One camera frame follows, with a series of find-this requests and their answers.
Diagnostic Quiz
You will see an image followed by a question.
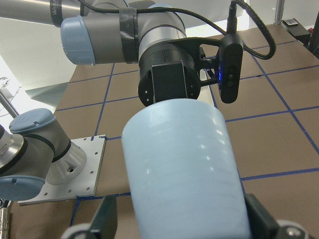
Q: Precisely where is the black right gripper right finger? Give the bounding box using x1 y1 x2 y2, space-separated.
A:
245 194 279 239

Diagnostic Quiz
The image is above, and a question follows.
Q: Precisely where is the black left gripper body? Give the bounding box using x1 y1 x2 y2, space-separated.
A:
138 43 200 107

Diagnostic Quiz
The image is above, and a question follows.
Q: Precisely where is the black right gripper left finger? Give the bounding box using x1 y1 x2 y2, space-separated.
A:
89 196 118 234

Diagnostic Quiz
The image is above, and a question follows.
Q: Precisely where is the light blue plastic cup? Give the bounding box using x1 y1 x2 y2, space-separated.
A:
122 99 252 239

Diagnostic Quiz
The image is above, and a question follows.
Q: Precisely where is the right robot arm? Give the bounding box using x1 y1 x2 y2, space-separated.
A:
0 109 280 239

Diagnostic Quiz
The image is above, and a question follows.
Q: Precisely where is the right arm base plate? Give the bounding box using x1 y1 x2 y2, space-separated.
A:
18 135 106 205

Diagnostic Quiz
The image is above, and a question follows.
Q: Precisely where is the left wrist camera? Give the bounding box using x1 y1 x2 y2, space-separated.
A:
218 33 243 104

